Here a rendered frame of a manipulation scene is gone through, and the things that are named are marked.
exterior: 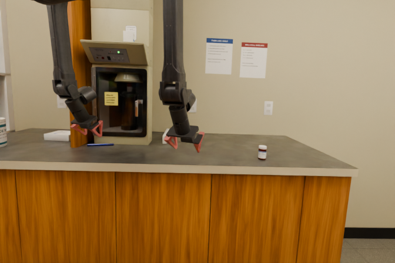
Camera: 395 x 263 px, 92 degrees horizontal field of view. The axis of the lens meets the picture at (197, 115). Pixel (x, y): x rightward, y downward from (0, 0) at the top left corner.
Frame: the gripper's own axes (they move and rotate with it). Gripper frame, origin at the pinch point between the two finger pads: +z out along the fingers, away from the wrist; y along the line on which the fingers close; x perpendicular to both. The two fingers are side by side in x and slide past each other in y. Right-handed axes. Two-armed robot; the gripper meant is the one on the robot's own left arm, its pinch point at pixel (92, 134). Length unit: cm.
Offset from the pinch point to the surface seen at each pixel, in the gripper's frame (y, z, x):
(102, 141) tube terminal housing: 12.7, 16.4, -10.7
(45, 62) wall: 87, -19, -49
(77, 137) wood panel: 19.1, 7.9, -3.2
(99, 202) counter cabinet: -7.2, 25.3, 18.5
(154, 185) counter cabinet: -30.9, 22.4, 5.4
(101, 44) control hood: 3.3, -33.9, -30.4
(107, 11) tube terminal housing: 9, -47, -48
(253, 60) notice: -64, 5, -108
